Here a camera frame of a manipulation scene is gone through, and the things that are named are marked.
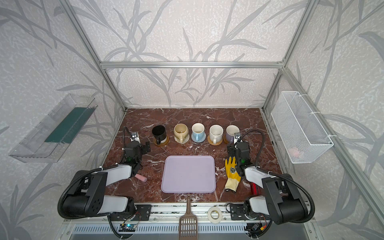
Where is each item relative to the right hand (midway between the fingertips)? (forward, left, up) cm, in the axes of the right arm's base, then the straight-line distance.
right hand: (238, 137), depth 92 cm
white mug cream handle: (+7, +13, -5) cm, 16 cm away
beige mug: (+9, +37, -5) cm, 38 cm away
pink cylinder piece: (-23, +56, -6) cm, 61 cm away
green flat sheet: (-12, +79, +28) cm, 84 cm away
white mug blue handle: (+8, +25, -2) cm, 27 cm away
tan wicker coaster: (+1, +16, -8) cm, 18 cm away
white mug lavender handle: (+7, +4, -1) cm, 8 cm away
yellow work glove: (-23, +5, -7) cm, 24 cm away
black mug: (+2, +49, +3) cm, 49 cm away
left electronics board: (-45, +58, -9) cm, 74 cm away
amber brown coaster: (0, +49, -8) cm, 50 cm away
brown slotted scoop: (-44, +29, -8) cm, 53 cm away
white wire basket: (-17, -20, +26) cm, 37 cm away
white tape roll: (-42, +17, -7) cm, 46 cm away
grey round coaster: (+3, +23, -8) cm, 25 cm away
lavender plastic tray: (-19, +30, -9) cm, 37 cm away
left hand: (+1, +61, +1) cm, 61 cm away
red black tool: (-28, -5, -6) cm, 29 cm away
